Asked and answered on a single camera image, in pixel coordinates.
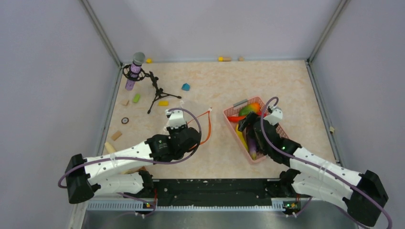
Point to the blue block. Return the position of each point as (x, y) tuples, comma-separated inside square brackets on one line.
[(185, 87)]

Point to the tan wooden block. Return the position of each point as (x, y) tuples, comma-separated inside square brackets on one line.
[(116, 135)]

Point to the toy banana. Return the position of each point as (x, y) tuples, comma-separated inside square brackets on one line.
[(241, 137)]

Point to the toy mango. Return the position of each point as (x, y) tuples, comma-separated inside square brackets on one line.
[(252, 107)]

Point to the yellow tan cylinder at wall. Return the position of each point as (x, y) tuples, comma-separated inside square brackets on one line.
[(224, 59)]

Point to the small tan wooden cube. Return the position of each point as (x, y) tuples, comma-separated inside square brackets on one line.
[(125, 102)]

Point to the black microphone tripod stand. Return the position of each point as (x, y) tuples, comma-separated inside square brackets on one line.
[(159, 92)]

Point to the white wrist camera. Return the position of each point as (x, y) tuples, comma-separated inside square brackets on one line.
[(274, 116), (176, 119)]

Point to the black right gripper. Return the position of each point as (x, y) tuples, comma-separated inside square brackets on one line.
[(250, 119)]

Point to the green block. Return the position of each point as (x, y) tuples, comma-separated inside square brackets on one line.
[(136, 98)]

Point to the pink plastic basket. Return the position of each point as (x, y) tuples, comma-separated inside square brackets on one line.
[(233, 111)]

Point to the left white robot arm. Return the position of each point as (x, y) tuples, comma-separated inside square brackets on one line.
[(87, 177)]

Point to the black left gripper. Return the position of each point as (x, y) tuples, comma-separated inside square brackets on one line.
[(171, 131)]

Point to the purple microphone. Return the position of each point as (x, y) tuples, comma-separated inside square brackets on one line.
[(134, 70)]

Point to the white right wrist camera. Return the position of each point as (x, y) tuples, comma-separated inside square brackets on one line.
[(274, 116)]

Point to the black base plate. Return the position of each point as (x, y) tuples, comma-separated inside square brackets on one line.
[(217, 192)]

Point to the cream wooden cylinder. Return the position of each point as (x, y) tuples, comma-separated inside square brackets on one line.
[(109, 148)]

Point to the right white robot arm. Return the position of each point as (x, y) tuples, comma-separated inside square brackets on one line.
[(361, 195)]

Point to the toy purple eggplant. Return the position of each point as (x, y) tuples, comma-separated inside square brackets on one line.
[(252, 143)]

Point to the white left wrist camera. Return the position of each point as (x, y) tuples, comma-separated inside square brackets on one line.
[(176, 119)]

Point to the clear orange zip bag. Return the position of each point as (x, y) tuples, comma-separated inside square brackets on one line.
[(196, 115)]

